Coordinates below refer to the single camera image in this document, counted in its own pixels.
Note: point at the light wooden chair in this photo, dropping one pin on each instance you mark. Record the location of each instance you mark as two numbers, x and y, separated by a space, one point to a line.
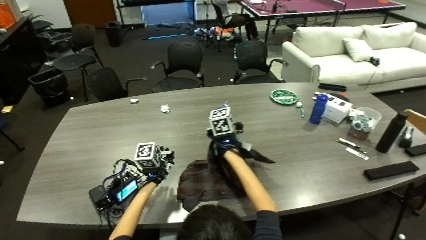
416 119

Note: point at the brown wooden door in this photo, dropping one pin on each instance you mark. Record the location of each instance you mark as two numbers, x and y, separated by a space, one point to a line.
89 11

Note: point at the the person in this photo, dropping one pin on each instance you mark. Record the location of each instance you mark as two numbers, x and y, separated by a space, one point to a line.
267 226

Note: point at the person's right hand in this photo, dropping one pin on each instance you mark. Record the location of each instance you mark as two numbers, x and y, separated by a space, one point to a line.
226 141

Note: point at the small white ball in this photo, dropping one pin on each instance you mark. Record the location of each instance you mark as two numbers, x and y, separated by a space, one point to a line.
298 104

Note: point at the black square trash bin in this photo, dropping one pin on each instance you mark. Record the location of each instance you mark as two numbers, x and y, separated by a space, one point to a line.
50 87

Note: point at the dark brown cloth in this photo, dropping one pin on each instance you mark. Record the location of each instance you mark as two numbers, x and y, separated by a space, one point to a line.
199 181

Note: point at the right glove white marker cube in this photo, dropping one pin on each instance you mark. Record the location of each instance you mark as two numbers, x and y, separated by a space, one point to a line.
219 121

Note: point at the blue water bottle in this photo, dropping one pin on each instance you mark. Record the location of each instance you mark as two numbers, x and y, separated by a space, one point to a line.
318 110

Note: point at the green pen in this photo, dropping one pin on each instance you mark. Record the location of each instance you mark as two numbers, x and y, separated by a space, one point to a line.
301 112

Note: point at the black round bin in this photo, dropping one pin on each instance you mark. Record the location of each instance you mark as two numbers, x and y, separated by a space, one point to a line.
114 33

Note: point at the person's left hand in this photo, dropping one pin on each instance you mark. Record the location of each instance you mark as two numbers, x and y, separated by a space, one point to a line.
160 171

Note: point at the white sofa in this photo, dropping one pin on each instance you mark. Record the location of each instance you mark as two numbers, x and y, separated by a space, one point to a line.
354 66

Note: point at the small white paper scrap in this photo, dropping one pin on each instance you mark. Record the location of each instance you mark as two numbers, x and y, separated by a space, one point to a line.
133 100

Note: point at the black battery box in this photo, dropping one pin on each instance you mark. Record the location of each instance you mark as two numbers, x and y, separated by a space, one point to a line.
98 196

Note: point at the small white throw pillow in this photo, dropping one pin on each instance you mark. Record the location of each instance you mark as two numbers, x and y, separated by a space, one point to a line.
357 49

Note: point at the orange box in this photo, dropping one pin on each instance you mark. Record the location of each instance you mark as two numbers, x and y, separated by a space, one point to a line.
5 15

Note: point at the small black pouch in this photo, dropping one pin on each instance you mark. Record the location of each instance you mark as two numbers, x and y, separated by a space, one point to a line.
415 150

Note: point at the white cardboard box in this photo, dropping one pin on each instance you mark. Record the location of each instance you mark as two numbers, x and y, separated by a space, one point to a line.
337 109

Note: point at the crumpled white paper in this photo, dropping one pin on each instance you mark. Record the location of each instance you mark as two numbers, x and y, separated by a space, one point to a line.
165 108

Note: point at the black mesh office chair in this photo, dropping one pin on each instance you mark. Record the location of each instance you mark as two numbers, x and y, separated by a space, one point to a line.
106 85
253 61
80 55
182 65

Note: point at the purple table-tennis table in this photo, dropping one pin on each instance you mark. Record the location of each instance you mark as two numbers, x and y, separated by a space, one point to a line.
319 6

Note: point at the blue light strip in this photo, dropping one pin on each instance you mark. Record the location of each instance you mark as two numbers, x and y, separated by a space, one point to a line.
166 36

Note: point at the black and white marker pen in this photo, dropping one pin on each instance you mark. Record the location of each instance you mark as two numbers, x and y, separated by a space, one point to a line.
349 143

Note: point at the black water bottle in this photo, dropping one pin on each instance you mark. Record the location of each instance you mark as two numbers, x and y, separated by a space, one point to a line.
391 133

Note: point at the dark wooden cabinet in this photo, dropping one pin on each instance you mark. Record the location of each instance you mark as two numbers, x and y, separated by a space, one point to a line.
17 56

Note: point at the flat black case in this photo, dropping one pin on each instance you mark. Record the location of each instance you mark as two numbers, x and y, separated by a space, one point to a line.
331 87

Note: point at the left glove white marker cube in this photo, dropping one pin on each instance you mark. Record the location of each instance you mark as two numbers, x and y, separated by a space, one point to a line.
148 155

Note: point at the black game controller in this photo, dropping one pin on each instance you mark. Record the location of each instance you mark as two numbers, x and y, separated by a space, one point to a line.
374 61

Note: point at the glove white marker cube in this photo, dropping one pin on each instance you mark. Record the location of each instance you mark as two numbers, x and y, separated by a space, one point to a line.
219 121
148 155

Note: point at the wrist device with blue screen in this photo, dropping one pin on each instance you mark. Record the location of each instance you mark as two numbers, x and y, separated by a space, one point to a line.
126 189

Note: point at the clear plastic container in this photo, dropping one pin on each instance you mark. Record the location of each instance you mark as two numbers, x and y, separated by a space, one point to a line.
365 122

